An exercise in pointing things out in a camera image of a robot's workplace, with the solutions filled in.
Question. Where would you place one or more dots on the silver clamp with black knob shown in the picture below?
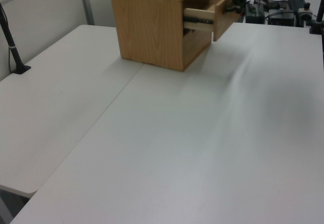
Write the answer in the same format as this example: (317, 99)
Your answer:
(305, 12)

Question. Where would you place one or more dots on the black camera stand pole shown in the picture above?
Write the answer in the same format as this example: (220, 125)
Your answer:
(11, 47)

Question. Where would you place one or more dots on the wooden cabinet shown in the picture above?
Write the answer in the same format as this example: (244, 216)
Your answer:
(149, 29)

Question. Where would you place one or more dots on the closed wooden drawer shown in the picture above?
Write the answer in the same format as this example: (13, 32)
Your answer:
(196, 49)

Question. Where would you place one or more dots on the black keyboard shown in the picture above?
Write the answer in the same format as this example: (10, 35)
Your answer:
(296, 1)

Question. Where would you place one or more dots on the black clamp stand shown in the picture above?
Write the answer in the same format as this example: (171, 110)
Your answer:
(319, 19)

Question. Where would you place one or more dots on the grey metal frame post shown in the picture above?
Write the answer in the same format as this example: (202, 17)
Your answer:
(86, 1)

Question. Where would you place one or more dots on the black box with green label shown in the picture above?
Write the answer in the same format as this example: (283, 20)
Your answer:
(254, 14)

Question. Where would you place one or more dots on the black electronics box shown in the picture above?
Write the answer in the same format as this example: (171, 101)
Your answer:
(281, 18)

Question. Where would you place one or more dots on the wooden drawer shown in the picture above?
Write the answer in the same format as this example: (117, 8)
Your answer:
(196, 49)
(224, 24)

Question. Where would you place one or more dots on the black drawer slide rail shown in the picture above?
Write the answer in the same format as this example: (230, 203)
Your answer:
(198, 20)

